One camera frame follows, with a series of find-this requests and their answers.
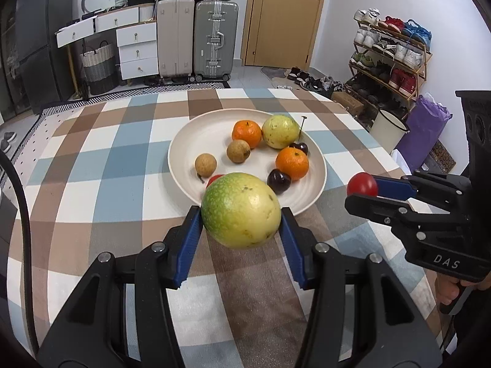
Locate grey door mat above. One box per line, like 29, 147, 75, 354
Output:
261, 66, 293, 90

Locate black cable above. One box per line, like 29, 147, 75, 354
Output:
0, 152, 40, 353

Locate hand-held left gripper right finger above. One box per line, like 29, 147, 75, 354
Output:
279, 207, 443, 368

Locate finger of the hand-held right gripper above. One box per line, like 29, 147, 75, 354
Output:
370, 174, 419, 202
344, 193, 423, 238

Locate white bucket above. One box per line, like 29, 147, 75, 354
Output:
370, 108, 410, 155

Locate white desk with drawers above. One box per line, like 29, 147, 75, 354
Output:
56, 3, 160, 87

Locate orange mandarin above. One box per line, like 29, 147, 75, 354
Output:
232, 120, 262, 149
275, 147, 310, 181

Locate dark grey refrigerator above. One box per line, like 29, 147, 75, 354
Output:
15, 0, 74, 115

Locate dark cherry with stem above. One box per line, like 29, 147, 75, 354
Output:
288, 116, 308, 156

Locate dark plum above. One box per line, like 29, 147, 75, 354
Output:
267, 169, 292, 195

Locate checkered tablecloth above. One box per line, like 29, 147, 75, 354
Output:
6, 87, 457, 368

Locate beige suitcase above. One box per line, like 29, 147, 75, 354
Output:
157, 0, 195, 83

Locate rows of shoes on rack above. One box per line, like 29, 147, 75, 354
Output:
348, 8, 433, 121

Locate woven laundry basket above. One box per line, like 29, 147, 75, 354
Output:
79, 41, 118, 96

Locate wooden door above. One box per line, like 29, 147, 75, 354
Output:
241, 0, 328, 70

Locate large yellow-green passion fruit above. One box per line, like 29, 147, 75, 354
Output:
201, 172, 282, 249

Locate patterned brown mat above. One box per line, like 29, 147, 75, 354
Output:
430, 140, 458, 170

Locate cream round plate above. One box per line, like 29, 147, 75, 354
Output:
168, 109, 327, 215

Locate pair of slippers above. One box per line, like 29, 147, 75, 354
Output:
0, 131, 18, 153

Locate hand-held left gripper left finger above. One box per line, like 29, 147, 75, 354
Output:
36, 206, 205, 368

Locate purple bag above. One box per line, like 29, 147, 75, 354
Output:
395, 94, 452, 174

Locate pile of shoes on floor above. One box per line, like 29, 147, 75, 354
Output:
277, 66, 346, 93

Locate brown longan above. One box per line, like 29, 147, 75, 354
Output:
226, 140, 251, 163
194, 153, 217, 184

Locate person's right hand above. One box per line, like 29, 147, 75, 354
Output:
435, 270, 491, 305

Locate cardboard box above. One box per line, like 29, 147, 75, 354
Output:
331, 91, 365, 116

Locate wooden shoe rack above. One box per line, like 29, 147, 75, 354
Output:
346, 8, 433, 123

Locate silver suitcase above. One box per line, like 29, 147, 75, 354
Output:
194, 0, 239, 82

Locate small yellow passion fruit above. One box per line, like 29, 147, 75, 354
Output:
261, 114, 300, 150

